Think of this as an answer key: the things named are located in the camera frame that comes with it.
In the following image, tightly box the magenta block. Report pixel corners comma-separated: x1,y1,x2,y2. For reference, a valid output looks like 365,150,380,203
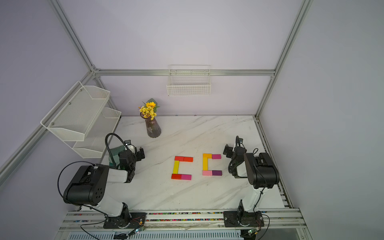
212,154,222,160
181,174,192,181

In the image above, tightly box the purple block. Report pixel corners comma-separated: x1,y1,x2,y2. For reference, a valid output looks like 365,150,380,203
212,170,223,176

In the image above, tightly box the yellow block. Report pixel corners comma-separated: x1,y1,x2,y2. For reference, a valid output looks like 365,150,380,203
203,158,208,171
173,161,180,175

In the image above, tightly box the pink block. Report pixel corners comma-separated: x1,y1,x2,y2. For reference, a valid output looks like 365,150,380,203
203,170,213,176

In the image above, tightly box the red block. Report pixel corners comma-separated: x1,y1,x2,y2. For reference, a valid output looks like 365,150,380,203
184,157,194,163
171,174,182,180
175,156,185,162

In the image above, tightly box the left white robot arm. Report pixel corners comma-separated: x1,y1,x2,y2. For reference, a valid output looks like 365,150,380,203
57,133,145,221

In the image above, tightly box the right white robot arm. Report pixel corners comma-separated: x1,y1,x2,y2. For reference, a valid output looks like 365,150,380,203
223,136,280,213

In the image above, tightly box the dark glass vase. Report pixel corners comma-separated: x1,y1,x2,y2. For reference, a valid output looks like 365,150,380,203
145,118,162,138

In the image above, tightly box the yellow flower bouquet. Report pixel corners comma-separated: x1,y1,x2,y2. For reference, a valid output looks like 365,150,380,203
139,98,160,121

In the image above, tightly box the white two-tier mesh shelf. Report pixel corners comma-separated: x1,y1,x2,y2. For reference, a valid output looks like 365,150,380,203
41,82,121,159

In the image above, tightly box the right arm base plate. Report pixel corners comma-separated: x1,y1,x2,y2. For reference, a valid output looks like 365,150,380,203
223,211,265,227

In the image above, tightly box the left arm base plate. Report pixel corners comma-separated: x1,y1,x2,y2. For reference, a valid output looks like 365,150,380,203
103,212,147,229

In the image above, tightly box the white wire wall basket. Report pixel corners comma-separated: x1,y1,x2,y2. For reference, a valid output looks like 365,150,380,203
167,65,212,97

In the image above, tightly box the aluminium frame back bar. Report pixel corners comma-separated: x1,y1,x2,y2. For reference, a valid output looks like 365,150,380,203
94,69,276,77

